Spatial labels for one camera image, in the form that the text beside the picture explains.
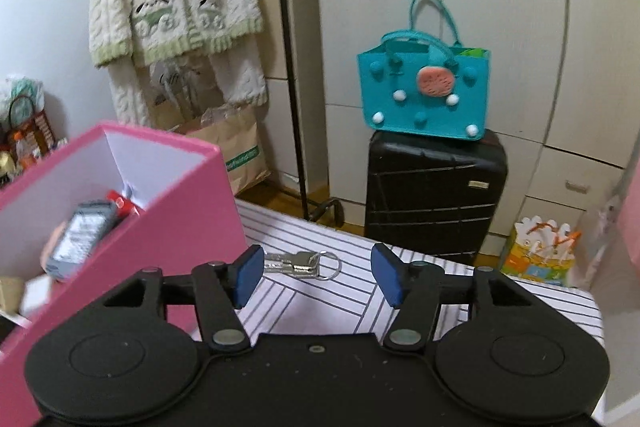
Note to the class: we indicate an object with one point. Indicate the black hard suitcase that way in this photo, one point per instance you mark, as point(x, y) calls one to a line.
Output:
point(431, 195)

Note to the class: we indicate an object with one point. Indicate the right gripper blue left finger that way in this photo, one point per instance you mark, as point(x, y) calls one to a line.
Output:
point(220, 289)

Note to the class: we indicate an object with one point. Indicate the beige wooden wardrobe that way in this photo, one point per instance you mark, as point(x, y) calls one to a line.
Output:
point(563, 96)

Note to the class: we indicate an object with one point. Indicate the striped white tablecloth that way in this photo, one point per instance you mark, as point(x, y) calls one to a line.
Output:
point(307, 288)

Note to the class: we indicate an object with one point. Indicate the brown paper grocery bag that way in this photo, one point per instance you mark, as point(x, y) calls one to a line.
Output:
point(235, 131)

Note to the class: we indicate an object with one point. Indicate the cream plastic clip holder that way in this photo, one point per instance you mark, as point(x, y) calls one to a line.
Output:
point(11, 294)

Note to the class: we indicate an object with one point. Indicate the silver keys with ring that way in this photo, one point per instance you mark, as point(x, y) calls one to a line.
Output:
point(303, 265)

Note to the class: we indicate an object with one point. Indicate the teal felt tote bag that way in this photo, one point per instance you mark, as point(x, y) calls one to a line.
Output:
point(413, 82)

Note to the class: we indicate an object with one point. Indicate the colourful gift bag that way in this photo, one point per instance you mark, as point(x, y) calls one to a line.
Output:
point(540, 251)

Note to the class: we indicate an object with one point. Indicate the black clothes rack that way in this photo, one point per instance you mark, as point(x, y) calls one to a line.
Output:
point(312, 211)

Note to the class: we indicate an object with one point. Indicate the white charger cube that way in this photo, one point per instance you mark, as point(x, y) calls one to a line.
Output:
point(37, 293)

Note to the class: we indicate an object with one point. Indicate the pink round compact case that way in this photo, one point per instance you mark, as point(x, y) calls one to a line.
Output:
point(50, 246)

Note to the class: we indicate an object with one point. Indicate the pink paper shopping bag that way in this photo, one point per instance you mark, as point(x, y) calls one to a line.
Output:
point(629, 220)

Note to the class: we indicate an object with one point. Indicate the cream knitted cardigan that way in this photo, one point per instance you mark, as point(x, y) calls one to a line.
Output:
point(128, 37)

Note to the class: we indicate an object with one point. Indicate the pink cardboard storage box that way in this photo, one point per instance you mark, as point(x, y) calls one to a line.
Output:
point(189, 217)

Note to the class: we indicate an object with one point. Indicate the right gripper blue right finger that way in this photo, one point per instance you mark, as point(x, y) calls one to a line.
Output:
point(413, 289)

